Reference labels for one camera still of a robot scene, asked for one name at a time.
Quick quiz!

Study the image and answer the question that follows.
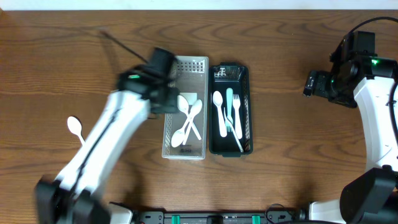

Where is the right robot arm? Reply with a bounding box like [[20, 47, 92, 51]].
[[303, 56, 397, 223]]

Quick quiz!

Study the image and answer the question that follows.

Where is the white plastic fork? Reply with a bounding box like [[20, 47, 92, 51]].
[[223, 108, 244, 152]]

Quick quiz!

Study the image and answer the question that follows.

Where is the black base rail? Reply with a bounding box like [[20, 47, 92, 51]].
[[108, 202, 373, 224]]

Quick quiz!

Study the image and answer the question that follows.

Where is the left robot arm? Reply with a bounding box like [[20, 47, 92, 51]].
[[35, 72, 179, 223]]

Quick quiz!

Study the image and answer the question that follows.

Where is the pink-white plastic fork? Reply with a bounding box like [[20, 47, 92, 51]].
[[233, 94, 243, 139]]

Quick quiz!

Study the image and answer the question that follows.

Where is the white plastic spoon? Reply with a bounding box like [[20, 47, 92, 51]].
[[67, 116, 85, 145], [178, 95, 201, 140], [182, 100, 203, 145], [171, 118, 189, 147]]

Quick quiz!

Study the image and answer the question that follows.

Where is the light green plastic fork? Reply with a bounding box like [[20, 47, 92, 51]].
[[226, 88, 233, 123]]

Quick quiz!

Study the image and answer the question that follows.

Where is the pink plastic spoon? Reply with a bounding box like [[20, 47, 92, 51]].
[[213, 91, 227, 138]]

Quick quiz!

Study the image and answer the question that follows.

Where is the black plastic basket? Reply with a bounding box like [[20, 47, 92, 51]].
[[208, 62, 253, 157]]

